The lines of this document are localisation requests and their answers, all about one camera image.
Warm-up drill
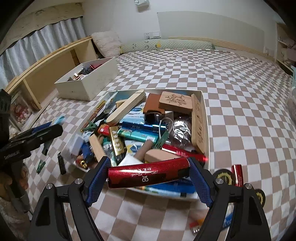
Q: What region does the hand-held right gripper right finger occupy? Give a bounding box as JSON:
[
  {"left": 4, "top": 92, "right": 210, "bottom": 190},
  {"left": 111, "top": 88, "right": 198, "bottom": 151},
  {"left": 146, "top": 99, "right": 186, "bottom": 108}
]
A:
[{"left": 188, "top": 157, "right": 271, "bottom": 241}]

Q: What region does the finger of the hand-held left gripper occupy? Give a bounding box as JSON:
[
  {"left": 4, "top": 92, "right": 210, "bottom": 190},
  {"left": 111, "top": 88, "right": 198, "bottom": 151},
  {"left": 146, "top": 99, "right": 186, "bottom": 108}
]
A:
[{"left": 9, "top": 123, "right": 63, "bottom": 149}]

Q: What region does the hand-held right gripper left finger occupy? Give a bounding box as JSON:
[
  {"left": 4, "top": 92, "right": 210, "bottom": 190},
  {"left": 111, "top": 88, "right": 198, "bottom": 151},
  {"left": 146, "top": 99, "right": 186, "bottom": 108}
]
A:
[{"left": 27, "top": 156, "right": 112, "bottom": 241}]

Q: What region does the shallow white box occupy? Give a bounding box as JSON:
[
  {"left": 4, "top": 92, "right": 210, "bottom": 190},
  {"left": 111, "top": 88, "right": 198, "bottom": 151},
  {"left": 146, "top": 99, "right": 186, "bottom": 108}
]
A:
[{"left": 62, "top": 89, "right": 211, "bottom": 200}]

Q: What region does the red glitter lighter case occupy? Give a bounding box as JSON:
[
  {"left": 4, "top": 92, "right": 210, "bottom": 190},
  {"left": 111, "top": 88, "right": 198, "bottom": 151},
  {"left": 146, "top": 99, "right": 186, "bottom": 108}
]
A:
[{"left": 107, "top": 158, "right": 190, "bottom": 189}]

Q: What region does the small wooden block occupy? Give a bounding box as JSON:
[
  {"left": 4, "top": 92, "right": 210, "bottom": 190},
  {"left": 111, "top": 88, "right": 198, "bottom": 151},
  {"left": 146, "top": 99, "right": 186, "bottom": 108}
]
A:
[{"left": 144, "top": 149, "right": 167, "bottom": 163}]

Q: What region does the carved wooden plaque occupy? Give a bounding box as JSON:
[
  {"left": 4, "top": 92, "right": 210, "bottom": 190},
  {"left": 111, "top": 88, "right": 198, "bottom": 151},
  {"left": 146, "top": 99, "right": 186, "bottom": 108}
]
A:
[{"left": 191, "top": 94, "right": 206, "bottom": 153}]

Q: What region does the brown pen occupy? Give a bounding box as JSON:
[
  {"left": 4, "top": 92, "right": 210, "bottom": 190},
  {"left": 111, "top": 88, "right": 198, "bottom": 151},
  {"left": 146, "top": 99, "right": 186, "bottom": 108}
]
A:
[{"left": 88, "top": 100, "right": 107, "bottom": 124}]

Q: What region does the light wooden pen case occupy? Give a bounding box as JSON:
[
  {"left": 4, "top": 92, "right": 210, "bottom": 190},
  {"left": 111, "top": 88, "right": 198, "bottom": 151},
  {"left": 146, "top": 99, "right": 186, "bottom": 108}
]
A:
[{"left": 106, "top": 90, "right": 146, "bottom": 127}]

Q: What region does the square wooden coaster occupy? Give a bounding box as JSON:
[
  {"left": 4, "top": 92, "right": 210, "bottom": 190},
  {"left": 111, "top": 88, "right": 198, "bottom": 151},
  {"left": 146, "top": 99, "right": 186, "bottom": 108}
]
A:
[{"left": 160, "top": 91, "right": 193, "bottom": 112}]

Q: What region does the person's left hand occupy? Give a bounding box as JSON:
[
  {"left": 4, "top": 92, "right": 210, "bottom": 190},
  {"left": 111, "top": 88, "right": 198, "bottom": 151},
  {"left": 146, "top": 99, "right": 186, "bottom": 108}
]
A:
[{"left": 0, "top": 163, "right": 29, "bottom": 200}]

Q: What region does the teal mask packet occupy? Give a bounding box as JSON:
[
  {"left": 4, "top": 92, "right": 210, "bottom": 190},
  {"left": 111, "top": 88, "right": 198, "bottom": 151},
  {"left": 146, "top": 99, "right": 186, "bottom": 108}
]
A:
[{"left": 52, "top": 115, "right": 67, "bottom": 126}]

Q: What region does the green clothes clip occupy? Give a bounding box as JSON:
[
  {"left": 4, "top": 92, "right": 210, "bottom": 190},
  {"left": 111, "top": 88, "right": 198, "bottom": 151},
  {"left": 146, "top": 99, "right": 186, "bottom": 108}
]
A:
[
  {"left": 36, "top": 160, "right": 47, "bottom": 173},
  {"left": 82, "top": 123, "right": 97, "bottom": 133}
]

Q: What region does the red doll display box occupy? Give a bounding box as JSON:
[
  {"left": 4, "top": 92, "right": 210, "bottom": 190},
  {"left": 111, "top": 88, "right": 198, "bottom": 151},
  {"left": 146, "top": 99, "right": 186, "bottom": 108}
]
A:
[{"left": 9, "top": 91, "right": 34, "bottom": 130}]

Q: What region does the black stick lighter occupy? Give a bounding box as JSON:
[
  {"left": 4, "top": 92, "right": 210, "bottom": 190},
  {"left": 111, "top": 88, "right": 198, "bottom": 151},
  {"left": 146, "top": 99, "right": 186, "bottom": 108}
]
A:
[{"left": 57, "top": 152, "right": 67, "bottom": 175}]

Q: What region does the long light wooden block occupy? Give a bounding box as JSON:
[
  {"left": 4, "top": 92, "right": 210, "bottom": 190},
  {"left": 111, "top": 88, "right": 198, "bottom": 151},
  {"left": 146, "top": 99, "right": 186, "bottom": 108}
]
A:
[{"left": 89, "top": 134, "right": 107, "bottom": 163}]

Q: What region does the red cylinder lighter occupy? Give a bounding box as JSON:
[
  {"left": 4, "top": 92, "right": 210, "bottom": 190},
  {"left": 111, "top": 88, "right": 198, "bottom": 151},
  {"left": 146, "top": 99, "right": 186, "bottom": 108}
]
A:
[{"left": 232, "top": 164, "right": 243, "bottom": 187}]

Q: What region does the clear bag with black pattern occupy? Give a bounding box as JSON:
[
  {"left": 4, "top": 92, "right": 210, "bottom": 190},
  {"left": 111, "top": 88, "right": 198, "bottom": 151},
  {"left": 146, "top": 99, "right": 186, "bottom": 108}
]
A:
[{"left": 172, "top": 117, "right": 192, "bottom": 149}]

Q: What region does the teal tube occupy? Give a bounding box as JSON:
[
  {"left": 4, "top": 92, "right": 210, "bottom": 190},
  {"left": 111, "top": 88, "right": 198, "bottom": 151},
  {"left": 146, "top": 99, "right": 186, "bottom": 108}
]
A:
[{"left": 117, "top": 128, "right": 158, "bottom": 142}]

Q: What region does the wooden bedside shelf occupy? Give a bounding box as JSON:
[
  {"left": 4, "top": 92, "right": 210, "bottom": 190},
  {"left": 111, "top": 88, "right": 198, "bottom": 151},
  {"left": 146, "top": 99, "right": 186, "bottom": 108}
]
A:
[{"left": 5, "top": 36, "right": 97, "bottom": 130}]

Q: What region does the white shoe box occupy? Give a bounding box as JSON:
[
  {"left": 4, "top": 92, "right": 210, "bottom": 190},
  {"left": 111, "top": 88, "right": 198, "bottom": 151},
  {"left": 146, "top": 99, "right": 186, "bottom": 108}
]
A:
[{"left": 54, "top": 57, "right": 118, "bottom": 101}]

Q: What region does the blue metallic tube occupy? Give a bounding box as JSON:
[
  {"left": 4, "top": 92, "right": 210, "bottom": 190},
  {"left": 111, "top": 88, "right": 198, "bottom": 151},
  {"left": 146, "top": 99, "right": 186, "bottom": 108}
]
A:
[{"left": 121, "top": 122, "right": 167, "bottom": 132}]

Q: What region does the white fluffy cloth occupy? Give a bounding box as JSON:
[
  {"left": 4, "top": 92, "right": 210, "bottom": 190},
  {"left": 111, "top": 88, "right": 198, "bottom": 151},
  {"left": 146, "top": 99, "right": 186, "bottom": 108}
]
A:
[{"left": 0, "top": 202, "right": 31, "bottom": 241}]

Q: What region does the pile of small trinkets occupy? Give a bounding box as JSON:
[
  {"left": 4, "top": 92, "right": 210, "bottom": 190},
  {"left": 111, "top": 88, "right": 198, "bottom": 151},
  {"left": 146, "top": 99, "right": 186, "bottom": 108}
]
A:
[{"left": 67, "top": 64, "right": 102, "bottom": 81}]

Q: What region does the blue and white tissue packet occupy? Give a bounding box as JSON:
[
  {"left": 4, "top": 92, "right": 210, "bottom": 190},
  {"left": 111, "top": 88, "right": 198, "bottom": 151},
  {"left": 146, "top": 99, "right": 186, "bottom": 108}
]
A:
[{"left": 126, "top": 105, "right": 144, "bottom": 123}]

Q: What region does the checkered bedsheet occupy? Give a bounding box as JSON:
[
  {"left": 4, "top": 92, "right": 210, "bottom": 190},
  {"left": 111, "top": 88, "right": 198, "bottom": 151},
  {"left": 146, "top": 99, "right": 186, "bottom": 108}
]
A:
[{"left": 23, "top": 47, "right": 296, "bottom": 241}]

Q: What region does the brown leather pouch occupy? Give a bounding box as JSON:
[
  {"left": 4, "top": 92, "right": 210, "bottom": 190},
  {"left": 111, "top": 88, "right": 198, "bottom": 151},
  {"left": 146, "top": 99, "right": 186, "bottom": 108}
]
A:
[{"left": 143, "top": 93, "right": 166, "bottom": 115}]

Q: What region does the grey curtain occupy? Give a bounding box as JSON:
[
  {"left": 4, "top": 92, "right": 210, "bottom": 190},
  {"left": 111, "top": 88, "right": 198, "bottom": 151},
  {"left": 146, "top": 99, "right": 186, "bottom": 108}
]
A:
[{"left": 0, "top": 16, "right": 86, "bottom": 81}]

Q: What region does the white fluffy pillow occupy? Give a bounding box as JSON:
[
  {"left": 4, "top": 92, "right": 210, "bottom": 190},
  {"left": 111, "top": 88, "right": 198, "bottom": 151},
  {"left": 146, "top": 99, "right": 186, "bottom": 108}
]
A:
[{"left": 91, "top": 31, "right": 122, "bottom": 58}]

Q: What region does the beige curtain valance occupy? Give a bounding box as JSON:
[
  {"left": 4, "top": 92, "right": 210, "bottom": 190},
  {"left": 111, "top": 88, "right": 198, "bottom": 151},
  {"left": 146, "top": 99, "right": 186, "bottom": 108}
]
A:
[{"left": 0, "top": 3, "right": 84, "bottom": 56}]

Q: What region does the clear plastic bin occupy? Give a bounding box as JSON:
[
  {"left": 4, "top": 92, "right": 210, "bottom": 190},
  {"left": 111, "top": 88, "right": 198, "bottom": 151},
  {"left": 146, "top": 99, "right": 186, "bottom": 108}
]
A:
[{"left": 285, "top": 66, "right": 296, "bottom": 116}]

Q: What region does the green long bolster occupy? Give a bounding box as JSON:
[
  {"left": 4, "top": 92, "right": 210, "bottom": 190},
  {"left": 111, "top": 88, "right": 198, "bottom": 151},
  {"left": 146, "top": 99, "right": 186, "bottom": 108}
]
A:
[{"left": 120, "top": 39, "right": 215, "bottom": 54}]

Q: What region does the open wooden cabinet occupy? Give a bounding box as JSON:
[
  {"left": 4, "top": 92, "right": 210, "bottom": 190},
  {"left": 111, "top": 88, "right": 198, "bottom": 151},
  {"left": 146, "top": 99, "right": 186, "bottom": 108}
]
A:
[{"left": 275, "top": 22, "right": 296, "bottom": 75}]

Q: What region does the hanging white plastic bag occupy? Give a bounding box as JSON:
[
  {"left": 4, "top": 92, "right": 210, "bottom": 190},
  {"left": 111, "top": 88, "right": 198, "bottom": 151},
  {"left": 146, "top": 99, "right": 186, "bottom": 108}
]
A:
[{"left": 136, "top": 0, "right": 149, "bottom": 11}]

